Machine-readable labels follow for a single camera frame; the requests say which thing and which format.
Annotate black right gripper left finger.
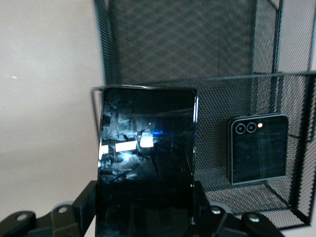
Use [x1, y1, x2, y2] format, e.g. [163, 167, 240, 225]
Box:
[50, 181, 99, 237]

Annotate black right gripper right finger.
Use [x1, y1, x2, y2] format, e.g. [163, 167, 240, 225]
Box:
[192, 181, 228, 237]

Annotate small black flip phone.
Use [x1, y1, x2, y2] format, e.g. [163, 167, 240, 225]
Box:
[227, 113, 289, 186]

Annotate long black smartphone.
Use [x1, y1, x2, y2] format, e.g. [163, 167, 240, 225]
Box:
[95, 84, 199, 237]

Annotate black mesh two-tier tray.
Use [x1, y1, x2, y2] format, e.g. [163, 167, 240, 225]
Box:
[90, 0, 316, 227]

